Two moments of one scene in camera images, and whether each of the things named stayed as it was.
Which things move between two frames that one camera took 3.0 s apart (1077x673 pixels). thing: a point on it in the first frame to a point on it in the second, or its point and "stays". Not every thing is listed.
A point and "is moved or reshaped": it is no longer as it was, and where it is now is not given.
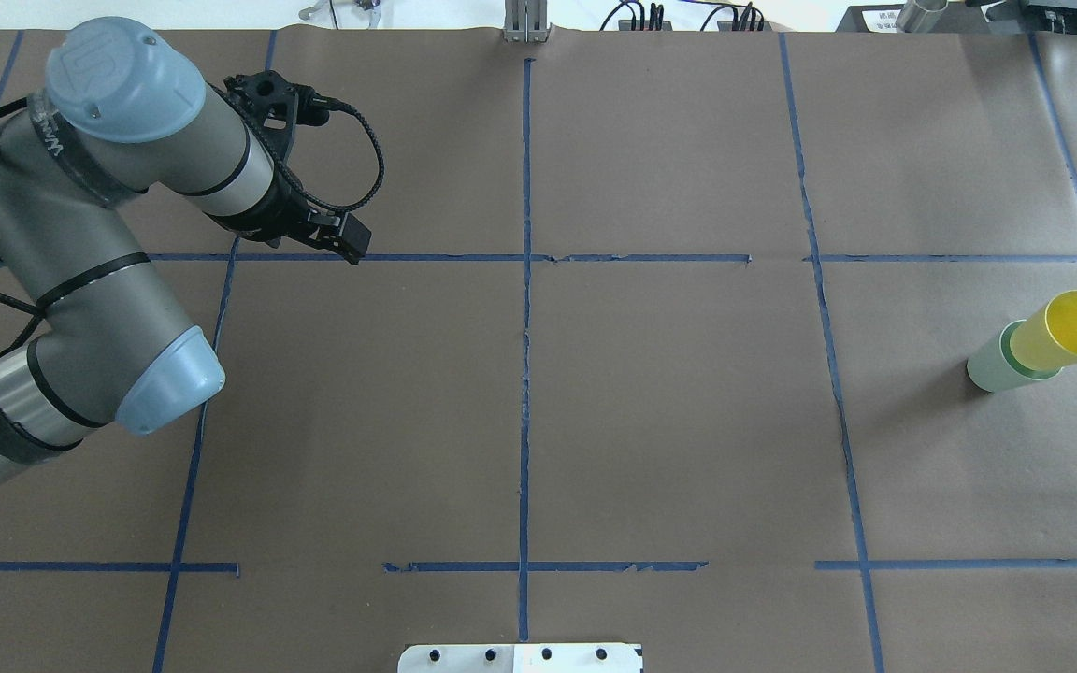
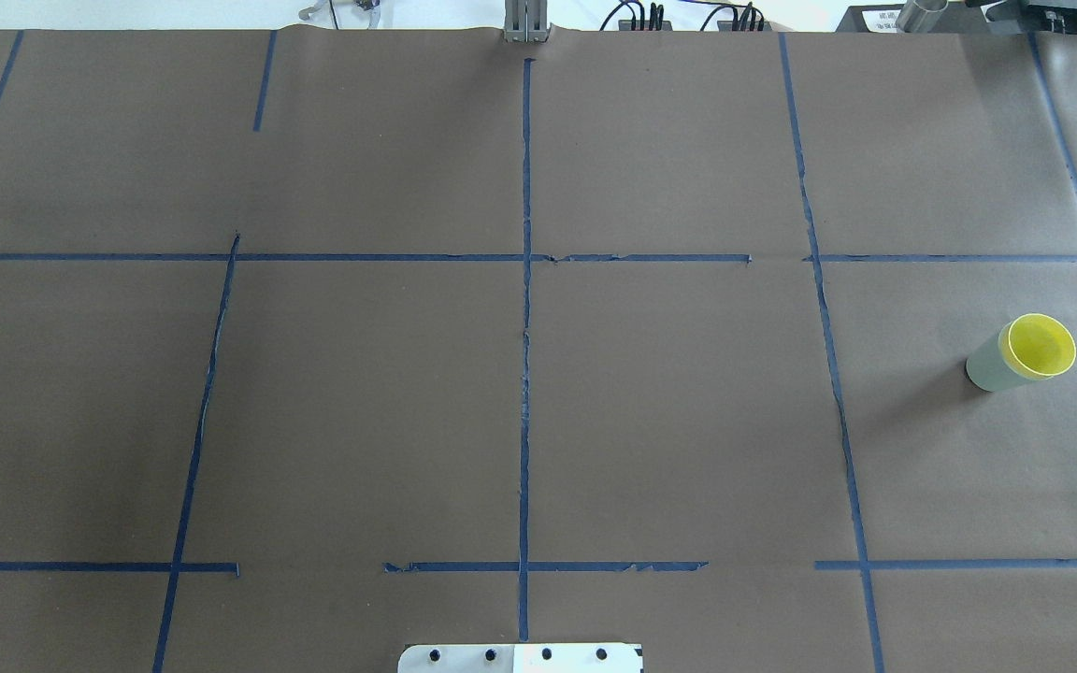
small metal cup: x=918 y=16 stays
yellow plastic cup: x=1056 y=336 is moved or reshaped
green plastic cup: x=996 y=367 stays
